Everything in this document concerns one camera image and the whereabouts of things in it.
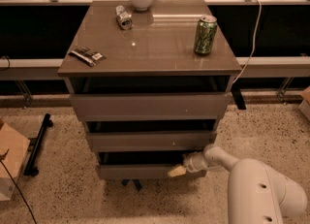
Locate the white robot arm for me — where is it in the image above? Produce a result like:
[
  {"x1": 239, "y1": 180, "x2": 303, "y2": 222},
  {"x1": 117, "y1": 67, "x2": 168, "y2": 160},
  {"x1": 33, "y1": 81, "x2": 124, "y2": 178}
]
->
[{"x1": 168, "y1": 144, "x2": 308, "y2": 224}]

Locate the grey drawer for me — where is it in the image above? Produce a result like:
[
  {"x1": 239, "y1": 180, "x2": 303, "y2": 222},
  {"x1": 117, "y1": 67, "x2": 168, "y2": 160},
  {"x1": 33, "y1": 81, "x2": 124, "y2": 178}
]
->
[
  {"x1": 86, "y1": 131, "x2": 217, "y2": 152},
  {"x1": 70, "y1": 94, "x2": 231, "y2": 121},
  {"x1": 95, "y1": 151, "x2": 208, "y2": 181}
]

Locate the black metal stand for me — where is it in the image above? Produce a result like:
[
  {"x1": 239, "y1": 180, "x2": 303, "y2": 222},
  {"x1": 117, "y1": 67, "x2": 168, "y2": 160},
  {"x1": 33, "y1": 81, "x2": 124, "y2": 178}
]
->
[{"x1": 23, "y1": 113, "x2": 53, "y2": 176}]

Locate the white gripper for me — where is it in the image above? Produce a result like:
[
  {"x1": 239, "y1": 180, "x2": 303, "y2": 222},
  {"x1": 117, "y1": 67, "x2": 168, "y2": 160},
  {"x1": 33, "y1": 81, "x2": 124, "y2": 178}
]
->
[{"x1": 168, "y1": 152, "x2": 209, "y2": 177}]

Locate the grey bottom drawer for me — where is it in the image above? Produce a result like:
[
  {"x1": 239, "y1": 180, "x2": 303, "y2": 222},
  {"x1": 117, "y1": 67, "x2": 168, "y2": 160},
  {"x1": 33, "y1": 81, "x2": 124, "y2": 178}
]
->
[{"x1": 95, "y1": 151, "x2": 208, "y2": 181}]

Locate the grey drawer cabinet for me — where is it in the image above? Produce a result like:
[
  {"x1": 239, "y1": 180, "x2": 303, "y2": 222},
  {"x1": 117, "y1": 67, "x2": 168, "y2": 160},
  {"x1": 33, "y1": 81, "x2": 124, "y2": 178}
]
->
[{"x1": 57, "y1": 0, "x2": 243, "y2": 179}]

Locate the black cable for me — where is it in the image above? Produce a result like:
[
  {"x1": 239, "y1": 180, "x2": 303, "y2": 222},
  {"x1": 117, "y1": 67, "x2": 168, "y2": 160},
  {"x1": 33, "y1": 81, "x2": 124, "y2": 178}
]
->
[{"x1": 0, "y1": 160, "x2": 37, "y2": 224}]

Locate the grey middle drawer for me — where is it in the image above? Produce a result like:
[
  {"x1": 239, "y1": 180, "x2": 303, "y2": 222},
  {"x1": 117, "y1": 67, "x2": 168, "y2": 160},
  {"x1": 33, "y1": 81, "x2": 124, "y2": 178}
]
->
[{"x1": 86, "y1": 131, "x2": 217, "y2": 152}]

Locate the white cable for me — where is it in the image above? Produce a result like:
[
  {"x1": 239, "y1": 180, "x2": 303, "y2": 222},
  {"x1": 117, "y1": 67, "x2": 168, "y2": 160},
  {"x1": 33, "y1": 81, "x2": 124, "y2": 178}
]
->
[{"x1": 232, "y1": 0, "x2": 263, "y2": 84}]

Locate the black snack wrapper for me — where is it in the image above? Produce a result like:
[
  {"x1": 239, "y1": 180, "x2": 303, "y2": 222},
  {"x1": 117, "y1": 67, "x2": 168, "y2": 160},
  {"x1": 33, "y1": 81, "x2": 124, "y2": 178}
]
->
[{"x1": 69, "y1": 47, "x2": 106, "y2": 67}]

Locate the crushed silver can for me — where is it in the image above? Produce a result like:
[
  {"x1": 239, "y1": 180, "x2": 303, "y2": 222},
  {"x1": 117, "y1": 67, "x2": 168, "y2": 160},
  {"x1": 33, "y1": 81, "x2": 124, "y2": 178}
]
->
[{"x1": 115, "y1": 5, "x2": 132, "y2": 30}]

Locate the cardboard box right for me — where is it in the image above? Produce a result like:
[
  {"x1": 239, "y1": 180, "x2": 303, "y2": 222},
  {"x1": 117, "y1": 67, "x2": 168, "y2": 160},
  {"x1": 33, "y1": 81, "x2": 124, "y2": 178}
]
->
[{"x1": 298, "y1": 86, "x2": 310, "y2": 120}]

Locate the grey top drawer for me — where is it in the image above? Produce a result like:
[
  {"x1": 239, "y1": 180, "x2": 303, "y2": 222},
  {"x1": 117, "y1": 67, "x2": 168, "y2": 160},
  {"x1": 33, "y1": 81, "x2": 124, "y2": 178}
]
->
[{"x1": 70, "y1": 94, "x2": 231, "y2": 121}]

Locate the cardboard box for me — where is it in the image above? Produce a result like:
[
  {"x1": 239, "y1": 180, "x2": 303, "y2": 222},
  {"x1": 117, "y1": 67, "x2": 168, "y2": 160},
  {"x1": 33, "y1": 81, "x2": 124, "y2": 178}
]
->
[
  {"x1": 0, "y1": 120, "x2": 30, "y2": 201},
  {"x1": 298, "y1": 86, "x2": 310, "y2": 120}
]

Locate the blue tape cross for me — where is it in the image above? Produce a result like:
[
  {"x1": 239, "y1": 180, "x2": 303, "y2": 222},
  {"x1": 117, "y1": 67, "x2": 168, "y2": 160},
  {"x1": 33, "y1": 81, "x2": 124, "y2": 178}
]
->
[{"x1": 121, "y1": 179, "x2": 142, "y2": 192}]

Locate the green soda can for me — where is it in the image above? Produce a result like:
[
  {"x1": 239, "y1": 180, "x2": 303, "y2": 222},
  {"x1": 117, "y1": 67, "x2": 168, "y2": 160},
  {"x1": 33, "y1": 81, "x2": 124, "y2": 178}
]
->
[{"x1": 194, "y1": 15, "x2": 217, "y2": 55}]

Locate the cardboard box left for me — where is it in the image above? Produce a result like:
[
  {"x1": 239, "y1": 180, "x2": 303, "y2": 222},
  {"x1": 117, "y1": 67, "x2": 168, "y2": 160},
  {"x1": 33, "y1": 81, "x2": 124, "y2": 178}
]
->
[{"x1": 0, "y1": 120, "x2": 30, "y2": 201}]

